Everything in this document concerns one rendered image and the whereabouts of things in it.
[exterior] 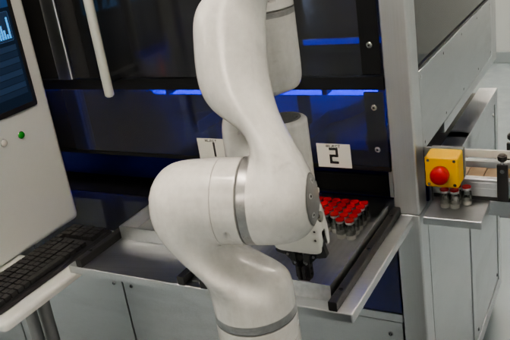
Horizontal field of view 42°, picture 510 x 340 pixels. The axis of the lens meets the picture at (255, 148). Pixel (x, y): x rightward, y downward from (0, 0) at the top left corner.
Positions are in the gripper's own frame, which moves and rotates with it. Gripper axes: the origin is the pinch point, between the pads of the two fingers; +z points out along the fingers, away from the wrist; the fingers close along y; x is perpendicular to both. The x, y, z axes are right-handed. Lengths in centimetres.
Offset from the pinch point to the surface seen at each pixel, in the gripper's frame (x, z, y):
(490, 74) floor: -457, 99, 48
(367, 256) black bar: -12.4, 2.7, -8.1
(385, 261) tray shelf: -14.7, 4.8, -11.1
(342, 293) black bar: 1.6, 2.5, -8.1
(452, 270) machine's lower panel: -63, 36, -12
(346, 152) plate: -35.1, -9.9, 3.7
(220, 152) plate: -35, -8, 38
